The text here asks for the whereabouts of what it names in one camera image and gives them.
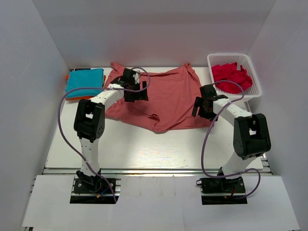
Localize salmon pink t shirt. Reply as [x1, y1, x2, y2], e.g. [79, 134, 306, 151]
[105, 63, 211, 133]

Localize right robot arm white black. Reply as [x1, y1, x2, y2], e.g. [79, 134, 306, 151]
[192, 84, 271, 180]

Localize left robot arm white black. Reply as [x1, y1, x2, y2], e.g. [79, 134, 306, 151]
[74, 68, 149, 184]

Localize folded dark shirt under stack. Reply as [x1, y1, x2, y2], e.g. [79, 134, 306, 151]
[74, 68, 92, 71]

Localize folded teal t shirt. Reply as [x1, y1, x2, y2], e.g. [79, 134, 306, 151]
[65, 68, 104, 100]

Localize red t shirt in basket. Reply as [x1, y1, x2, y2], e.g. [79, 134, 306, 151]
[211, 62, 253, 94]

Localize folded orange t shirt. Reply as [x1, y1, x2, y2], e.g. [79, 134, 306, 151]
[65, 74, 106, 100]

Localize white plastic basket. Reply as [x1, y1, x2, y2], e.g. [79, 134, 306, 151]
[207, 53, 262, 102]

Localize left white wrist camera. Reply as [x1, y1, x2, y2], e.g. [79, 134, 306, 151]
[134, 71, 141, 84]

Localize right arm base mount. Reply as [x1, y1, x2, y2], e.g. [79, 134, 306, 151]
[196, 177, 247, 205]

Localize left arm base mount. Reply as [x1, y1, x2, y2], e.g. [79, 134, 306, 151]
[70, 170, 121, 205]

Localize aluminium front rail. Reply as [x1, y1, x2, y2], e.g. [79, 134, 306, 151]
[42, 167, 272, 178]

